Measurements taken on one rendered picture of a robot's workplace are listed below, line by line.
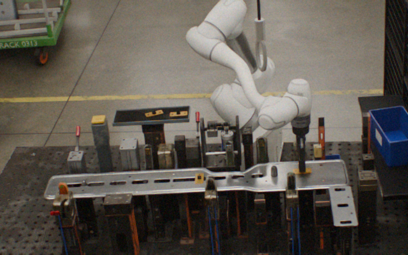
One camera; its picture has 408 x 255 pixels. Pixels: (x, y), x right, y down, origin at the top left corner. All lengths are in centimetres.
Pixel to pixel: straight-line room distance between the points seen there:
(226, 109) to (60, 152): 103
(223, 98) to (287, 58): 295
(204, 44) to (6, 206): 138
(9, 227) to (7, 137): 235
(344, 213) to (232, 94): 108
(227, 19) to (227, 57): 19
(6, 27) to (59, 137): 171
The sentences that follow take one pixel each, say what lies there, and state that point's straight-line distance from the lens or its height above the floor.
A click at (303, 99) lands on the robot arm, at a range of 366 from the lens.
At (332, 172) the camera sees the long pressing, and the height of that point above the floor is 100.
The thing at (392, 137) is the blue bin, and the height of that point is 103.
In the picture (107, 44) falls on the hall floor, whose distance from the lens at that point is 793.
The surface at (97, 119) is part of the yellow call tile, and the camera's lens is 418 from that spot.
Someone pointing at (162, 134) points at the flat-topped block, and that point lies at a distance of 416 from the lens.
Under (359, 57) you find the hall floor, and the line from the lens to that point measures 731.
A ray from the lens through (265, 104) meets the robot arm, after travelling 359.
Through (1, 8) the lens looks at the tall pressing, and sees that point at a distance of 795.
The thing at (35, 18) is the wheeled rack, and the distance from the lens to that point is 790.
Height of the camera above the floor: 312
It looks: 29 degrees down
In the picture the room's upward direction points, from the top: 5 degrees counter-clockwise
